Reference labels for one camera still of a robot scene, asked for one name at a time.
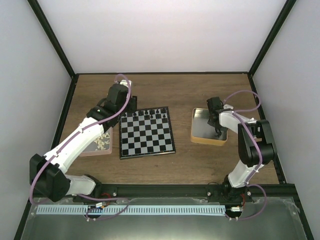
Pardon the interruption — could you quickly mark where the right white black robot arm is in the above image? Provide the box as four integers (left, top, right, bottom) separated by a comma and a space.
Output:
206, 97, 277, 202

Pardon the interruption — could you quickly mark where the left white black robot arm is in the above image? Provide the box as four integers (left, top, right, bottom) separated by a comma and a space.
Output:
29, 79, 137, 202

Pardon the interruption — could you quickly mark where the pile of black chess pieces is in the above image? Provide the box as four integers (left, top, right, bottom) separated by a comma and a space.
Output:
213, 131, 222, 139

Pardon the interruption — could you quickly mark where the pile of white chess pieces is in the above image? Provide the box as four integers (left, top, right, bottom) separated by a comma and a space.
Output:
93, 132, 111, 151

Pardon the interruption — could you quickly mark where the black grey chessboard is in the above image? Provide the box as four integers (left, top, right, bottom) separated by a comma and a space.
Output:
118, 106, 176, 160

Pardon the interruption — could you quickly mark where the yellow metal tin box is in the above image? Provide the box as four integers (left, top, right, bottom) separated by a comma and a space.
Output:
190, 108, 228, 146

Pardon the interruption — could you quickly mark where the pink tray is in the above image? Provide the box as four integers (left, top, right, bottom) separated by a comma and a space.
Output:
79, 127, 113, 157

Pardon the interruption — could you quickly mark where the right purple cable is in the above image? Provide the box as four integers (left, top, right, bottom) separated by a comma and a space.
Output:
224, 90, 267, 221

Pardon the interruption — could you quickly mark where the purple cable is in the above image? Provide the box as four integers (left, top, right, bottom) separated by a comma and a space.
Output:
29, 73, 133, 222
224, 90, 267, 221

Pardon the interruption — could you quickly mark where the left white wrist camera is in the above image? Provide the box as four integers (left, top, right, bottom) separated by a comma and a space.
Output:
119, 79, 133, 88

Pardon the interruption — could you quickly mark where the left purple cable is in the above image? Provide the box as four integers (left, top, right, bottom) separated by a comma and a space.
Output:
29, 73, 133, 222

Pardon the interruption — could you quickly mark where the black aluminium mounting rail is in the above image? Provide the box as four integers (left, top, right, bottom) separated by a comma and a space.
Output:
72, 183, 296, 203

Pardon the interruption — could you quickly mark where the light blue slotted cable duct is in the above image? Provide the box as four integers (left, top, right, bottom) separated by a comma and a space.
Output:
36, 205, 226, 216

